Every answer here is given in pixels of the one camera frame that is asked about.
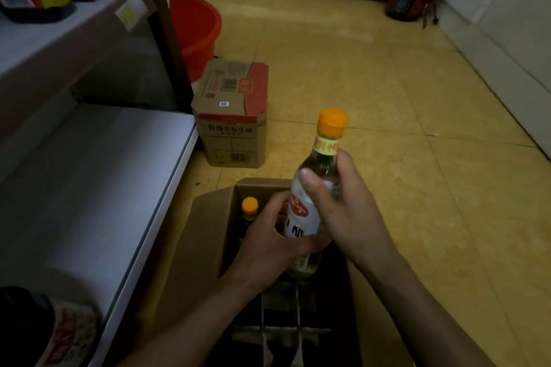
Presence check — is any closed cardboard box red print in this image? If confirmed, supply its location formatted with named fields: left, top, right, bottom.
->
left=191, top=58, right=270, bottom=170

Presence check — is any person's right hand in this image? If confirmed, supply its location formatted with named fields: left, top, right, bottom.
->
left=299, top=149, right=400, bottom=269

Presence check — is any yellow shelf price tag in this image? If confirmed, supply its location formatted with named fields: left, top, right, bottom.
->
left=115, top=0, right=150, bottom=32

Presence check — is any white metal shelf unit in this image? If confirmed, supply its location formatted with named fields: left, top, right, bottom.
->
left=0, top=0, right=199, bottom=367

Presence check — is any clear vinegar bottle orange cap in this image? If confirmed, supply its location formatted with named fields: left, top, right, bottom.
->
left=282, top=108, right=349, bottom=280

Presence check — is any person's left forearm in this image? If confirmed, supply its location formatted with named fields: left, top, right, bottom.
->
left=117, top=270, right=280, bottom=367

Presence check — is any person's right forearm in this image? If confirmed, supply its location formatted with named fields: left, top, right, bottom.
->
left=349, top=251, right=496, bottom=367

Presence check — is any dark bottle orange cap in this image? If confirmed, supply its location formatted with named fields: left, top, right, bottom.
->
left=238, top=197, right=260, bottom=247

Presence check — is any dark shelf upright post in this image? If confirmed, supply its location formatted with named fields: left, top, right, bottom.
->
left=137, top=0, right=195, bottom=114

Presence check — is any open brown cardboard box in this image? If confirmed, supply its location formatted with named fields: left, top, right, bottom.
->
left=152, top=177, right=363, bottom=367

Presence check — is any cardboard box divider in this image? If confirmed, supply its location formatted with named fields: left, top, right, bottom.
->
left=230, top=281, right=334, bottom=367

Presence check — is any red plastic bucket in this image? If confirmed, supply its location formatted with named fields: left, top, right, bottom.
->
left=169, top=0, right=223, bottom=84

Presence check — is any dark bottle patterned label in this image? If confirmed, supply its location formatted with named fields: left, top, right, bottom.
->
left=0, top=286, right=102, bottom=367

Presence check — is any person's left hand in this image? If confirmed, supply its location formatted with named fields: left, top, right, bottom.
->
left=225, top=190, right=332, bottom=291

